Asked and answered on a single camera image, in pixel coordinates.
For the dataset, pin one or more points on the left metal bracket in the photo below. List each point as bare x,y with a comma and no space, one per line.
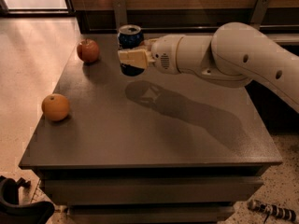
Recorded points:
120,13

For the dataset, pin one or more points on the black white striped tool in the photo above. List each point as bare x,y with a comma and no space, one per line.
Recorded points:
273,210

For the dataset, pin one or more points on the metal bracket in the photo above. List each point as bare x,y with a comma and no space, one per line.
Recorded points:
120,13
258,13

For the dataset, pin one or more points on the orange fruit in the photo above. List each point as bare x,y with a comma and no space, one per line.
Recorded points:
55,107

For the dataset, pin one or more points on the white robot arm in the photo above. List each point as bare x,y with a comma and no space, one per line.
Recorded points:
232,57

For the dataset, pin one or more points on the black office chair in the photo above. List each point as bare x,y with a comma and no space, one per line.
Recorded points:
12,212

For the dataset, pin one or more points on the right metal bracket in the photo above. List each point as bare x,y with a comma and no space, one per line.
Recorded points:
258,13

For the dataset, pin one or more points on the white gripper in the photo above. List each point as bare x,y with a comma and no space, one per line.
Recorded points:
164,55

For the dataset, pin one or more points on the red apple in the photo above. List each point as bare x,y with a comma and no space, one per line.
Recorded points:
88,50

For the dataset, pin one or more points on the blue pepsi can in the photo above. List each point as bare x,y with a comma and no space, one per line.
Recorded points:
130,36

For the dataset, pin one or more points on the grey drawer cabinet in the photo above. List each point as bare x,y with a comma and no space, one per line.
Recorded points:
150,149

